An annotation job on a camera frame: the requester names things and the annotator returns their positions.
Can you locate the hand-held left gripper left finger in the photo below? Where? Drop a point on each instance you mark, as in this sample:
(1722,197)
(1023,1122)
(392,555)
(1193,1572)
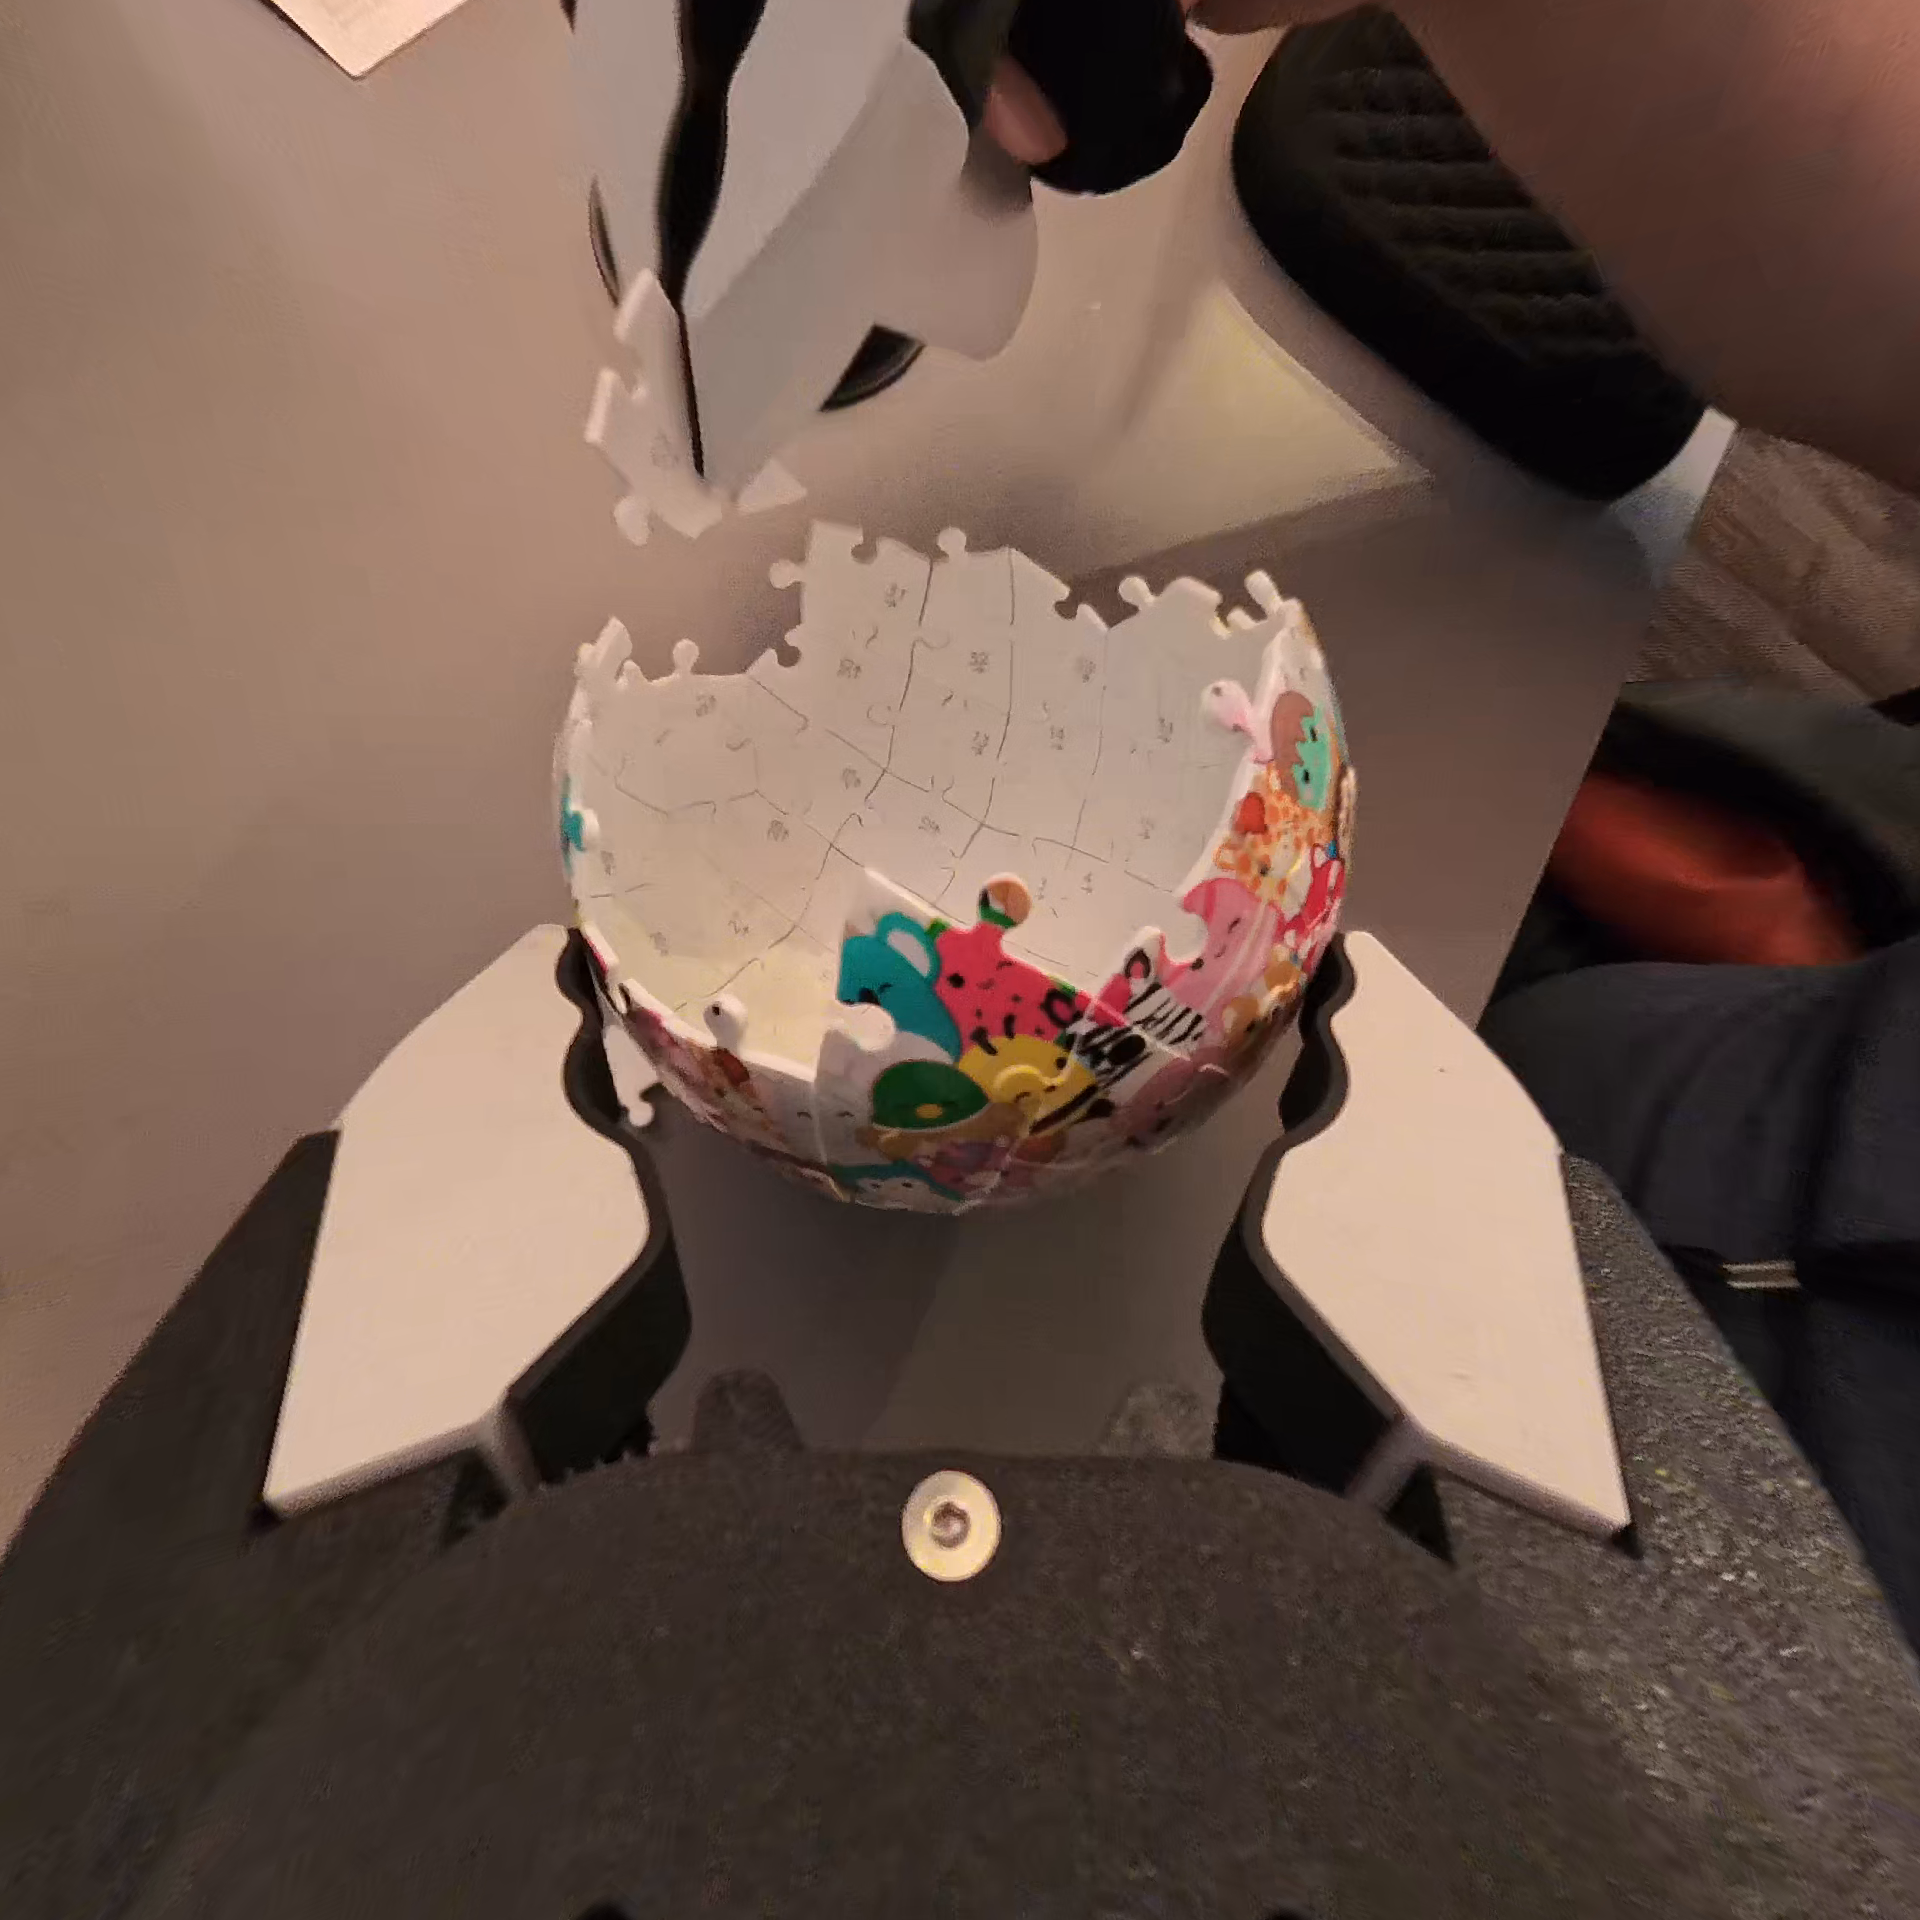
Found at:
(464,1261)

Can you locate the single white puzzle piece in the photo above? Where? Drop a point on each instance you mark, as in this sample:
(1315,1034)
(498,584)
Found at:
(645,436)

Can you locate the person's right hand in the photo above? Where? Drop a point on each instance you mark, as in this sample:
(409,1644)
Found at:
(1027,120)

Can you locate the colourful puzzle ball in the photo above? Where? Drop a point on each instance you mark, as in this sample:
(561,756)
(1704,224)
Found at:
(960,751)

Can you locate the white instruction leaflet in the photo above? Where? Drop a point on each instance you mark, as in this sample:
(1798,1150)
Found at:
(369,30)

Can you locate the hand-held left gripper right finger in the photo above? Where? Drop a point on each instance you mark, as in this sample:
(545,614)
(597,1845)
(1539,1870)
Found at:
(1424,1276)

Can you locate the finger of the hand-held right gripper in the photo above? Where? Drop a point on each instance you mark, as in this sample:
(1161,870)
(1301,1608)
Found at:
(623,91)
(840,224)

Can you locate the black round ball stand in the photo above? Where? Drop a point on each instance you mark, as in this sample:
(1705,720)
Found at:
(886,368)

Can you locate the black cloth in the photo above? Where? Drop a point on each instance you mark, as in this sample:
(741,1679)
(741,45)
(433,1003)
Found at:
(1769,751)

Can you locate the orange cloth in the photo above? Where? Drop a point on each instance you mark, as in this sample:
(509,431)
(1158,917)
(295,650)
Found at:
(1695,879)

